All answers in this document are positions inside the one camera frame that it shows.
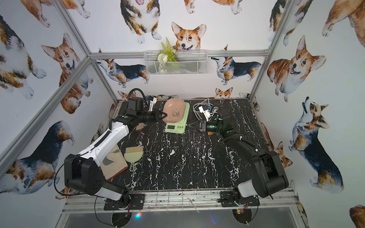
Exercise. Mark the front mounting rail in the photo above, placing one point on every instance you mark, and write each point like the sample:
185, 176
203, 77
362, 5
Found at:
184, 200

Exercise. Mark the artificial fern white flower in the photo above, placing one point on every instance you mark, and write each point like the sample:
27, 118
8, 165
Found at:
167, 59

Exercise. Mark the aluminium frame rail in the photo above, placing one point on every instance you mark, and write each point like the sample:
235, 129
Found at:
210, 53
20, 142

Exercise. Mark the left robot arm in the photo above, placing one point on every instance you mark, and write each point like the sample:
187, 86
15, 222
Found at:
82, 172

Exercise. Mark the green dustpan brush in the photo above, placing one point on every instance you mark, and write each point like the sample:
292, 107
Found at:
133, 155

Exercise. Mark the aluminium frame post left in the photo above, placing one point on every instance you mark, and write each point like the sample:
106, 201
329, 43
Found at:
64, 14

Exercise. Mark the white wire mesh basket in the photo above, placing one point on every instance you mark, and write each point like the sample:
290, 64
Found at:
179, 63

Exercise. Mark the aluminium frame rear rail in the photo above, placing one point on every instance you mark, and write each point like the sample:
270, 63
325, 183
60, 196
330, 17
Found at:
210, 53

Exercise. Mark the aluminium frame left rail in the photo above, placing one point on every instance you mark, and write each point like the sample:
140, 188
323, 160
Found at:
20, 142

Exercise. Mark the aluminium frame post right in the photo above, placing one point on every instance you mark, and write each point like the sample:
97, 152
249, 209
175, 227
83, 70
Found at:
288, 11

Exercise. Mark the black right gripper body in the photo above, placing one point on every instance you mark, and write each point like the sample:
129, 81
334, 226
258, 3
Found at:
211, 126

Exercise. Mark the pink panda bowl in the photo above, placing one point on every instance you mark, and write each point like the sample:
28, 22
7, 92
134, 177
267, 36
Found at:
174, 108

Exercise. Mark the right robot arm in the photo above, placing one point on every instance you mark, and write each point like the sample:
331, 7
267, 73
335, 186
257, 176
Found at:
265, 171

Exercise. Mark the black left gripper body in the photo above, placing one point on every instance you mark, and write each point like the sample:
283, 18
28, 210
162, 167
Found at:
154, 115

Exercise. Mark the aluminium frame post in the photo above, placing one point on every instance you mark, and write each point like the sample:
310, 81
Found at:
288, 11
64, 14

